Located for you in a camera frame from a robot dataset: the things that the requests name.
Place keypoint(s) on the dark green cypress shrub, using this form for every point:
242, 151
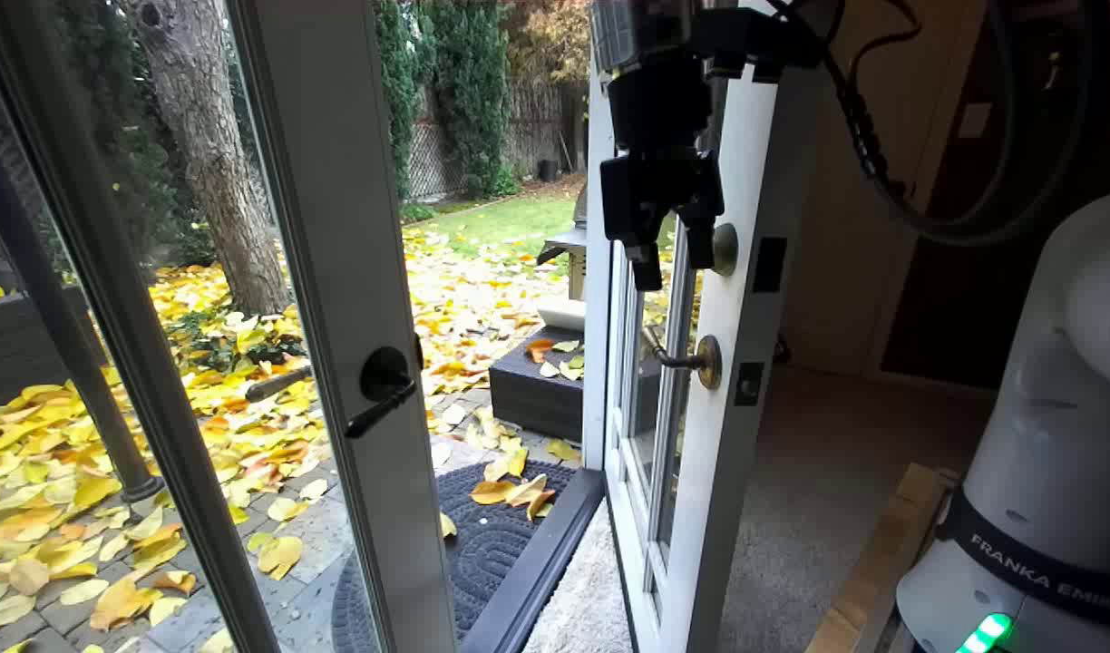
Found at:
469, 96

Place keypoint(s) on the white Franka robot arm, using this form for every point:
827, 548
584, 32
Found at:
1048, 422

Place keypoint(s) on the dark box holding leaves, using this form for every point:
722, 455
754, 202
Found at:
530, 405

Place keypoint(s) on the white glass door without deadbolt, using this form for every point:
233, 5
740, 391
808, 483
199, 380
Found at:
338, 241

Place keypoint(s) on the black doormat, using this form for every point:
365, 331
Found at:
530, 567

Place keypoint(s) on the dark round door mat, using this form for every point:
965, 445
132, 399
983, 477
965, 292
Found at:
494, 558

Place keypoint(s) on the grey garden bench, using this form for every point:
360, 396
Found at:
566, 247

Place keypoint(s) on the dark metal patio pole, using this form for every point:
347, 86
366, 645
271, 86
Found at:
80, 364

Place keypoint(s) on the round door deadbolt lock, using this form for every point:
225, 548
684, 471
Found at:
722, 244

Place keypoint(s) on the wooden robot platform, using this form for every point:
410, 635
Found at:
874, 567

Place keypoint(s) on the white light switch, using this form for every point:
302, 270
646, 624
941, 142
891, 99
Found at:
972, 121

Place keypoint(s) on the grey tree trunk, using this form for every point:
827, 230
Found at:
213, 159

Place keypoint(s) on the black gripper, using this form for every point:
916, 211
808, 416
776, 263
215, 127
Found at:
663, 104

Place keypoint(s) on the dark wicker planter box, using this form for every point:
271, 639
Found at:
12, 348

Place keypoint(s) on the white glass door with deadbolt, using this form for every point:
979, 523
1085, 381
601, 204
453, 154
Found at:
705, 509

